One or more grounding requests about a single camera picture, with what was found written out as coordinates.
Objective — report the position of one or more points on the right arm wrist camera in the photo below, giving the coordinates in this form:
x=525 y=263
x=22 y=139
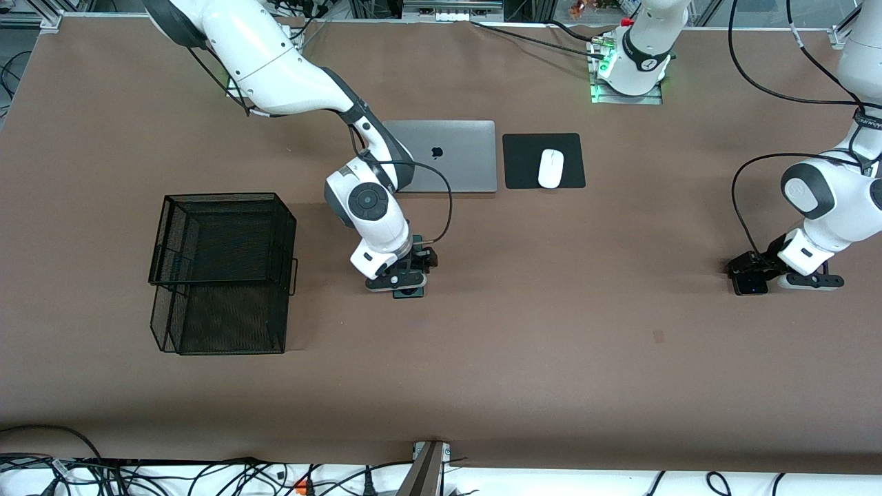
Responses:
x=396 y=280

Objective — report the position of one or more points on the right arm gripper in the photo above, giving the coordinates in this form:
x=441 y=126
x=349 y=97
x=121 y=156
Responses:
x=422 y=257

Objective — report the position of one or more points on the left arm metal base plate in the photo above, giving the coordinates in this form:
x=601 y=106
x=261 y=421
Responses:
x=627 y=100

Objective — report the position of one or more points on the black mouse pad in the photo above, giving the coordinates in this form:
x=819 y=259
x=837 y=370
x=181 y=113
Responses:
x=520 y=162

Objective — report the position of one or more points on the grey power strip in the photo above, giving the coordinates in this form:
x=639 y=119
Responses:
x=451 y=15

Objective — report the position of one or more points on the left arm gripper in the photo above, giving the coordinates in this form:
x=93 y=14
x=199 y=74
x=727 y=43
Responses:
x=754 y=266

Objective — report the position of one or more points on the black flip phone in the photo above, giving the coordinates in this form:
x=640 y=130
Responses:
x=751 y=284

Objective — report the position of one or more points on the aluminium corner bracket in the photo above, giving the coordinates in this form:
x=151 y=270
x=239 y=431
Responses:
x=52 y=21
x=842 y=38

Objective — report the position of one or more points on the grey metal camera bracket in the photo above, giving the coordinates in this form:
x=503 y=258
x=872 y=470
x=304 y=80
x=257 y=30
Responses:
x=424 y=475

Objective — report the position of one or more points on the silver laptop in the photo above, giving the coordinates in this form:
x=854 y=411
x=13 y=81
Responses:
x=468 y=158

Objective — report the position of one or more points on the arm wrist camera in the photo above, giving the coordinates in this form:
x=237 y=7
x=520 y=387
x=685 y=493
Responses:
x=813 y=280
x=396 y=280

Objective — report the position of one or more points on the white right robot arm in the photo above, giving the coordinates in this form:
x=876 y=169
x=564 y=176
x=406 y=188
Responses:
x=275 y=62

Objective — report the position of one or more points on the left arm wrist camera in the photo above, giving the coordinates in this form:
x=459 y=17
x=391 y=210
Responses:
x=813 y=280

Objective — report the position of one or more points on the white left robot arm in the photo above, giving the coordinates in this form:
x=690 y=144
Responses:
x=834 y=200

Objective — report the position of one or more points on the white computer mouse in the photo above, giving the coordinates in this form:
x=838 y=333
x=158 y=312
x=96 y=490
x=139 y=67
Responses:
x=550 y=169

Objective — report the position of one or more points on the dark green smartphone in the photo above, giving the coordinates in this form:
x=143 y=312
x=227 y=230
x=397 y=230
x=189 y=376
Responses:
x=406 y=294

